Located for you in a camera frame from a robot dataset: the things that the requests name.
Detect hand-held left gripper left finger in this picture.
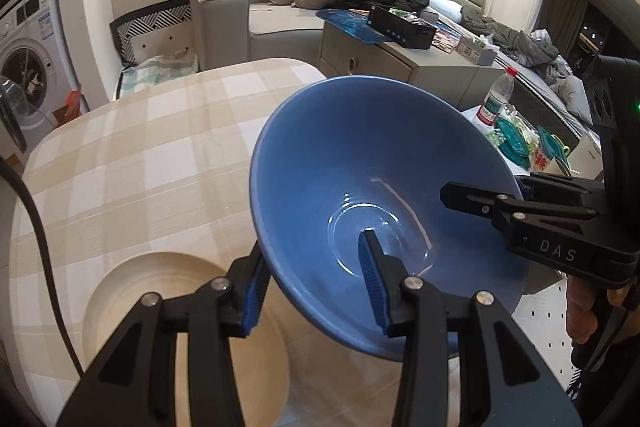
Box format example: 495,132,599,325
57,239,274,427

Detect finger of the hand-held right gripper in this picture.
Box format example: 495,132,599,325
440,181,601,238
514,174,604,208

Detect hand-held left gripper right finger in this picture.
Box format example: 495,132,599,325
358,229,583,427

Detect blue bowl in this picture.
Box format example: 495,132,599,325
249,76,526,362

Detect cream plate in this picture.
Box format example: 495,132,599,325
82,251,291,427

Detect person's right hand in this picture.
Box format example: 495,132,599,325
564,276,609,346

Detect floral mug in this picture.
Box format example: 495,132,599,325
532,151,572,178

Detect white side table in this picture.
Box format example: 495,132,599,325
459,104,604,188

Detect teal lid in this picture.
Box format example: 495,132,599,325
494,116,532,168

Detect plastic water bottle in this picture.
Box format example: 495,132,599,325
475,66,519,126

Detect tissue box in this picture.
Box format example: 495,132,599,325
455,37,499,66

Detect grey clothes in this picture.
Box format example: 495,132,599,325
459,4,562,68

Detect magazine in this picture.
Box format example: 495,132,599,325
432,29,464,54

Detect beige low cabinet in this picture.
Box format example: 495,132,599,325
318,24,507,114

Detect beige checked tablecloth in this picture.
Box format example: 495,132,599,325
10,57,462,427

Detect black box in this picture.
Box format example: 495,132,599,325
368,4,438,51

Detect green checked cloth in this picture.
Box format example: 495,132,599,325
119,54,201,98

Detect beige sofa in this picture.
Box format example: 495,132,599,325
189,0,397,74

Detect chair with patterned back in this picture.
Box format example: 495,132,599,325
108,0,201,101

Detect white washing machine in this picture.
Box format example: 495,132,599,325
0,0,84,154

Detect black cable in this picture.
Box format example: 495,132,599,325
0,156,84,381

